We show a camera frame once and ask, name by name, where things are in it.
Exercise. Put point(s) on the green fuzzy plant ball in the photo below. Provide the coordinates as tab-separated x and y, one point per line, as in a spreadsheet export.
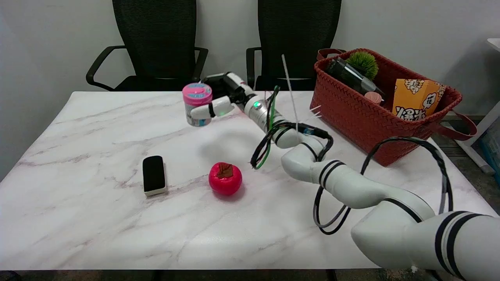
364	62

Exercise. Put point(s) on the white side table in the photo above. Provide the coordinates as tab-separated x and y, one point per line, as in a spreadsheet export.
486	117

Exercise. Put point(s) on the small pink round item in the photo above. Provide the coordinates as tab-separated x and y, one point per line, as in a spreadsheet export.
373	97

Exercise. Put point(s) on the orange popcorn box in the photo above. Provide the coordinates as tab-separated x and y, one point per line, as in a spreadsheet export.
416	99

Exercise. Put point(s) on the blue storage bin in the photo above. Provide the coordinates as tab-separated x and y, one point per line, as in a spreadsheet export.
492	150

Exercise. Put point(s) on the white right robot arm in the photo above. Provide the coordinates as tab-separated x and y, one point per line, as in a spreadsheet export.
363	191

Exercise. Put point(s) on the dark glass bottle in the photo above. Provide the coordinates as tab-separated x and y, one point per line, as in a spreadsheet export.
349	74

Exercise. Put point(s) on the pink gum jar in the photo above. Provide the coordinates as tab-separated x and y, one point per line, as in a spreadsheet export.
197	95

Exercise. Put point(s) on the black mesh office chair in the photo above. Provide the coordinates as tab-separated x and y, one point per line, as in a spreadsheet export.
156	39
297	35

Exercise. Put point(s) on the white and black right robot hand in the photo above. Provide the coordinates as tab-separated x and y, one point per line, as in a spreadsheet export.
224	88

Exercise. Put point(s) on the red woven basket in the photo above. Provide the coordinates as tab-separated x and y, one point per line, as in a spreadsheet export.
363	125

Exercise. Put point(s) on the red persimmon toy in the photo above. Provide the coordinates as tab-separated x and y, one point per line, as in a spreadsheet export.
225	179

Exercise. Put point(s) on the black whiteboard eraser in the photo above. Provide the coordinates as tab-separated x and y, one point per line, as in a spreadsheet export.
153	173

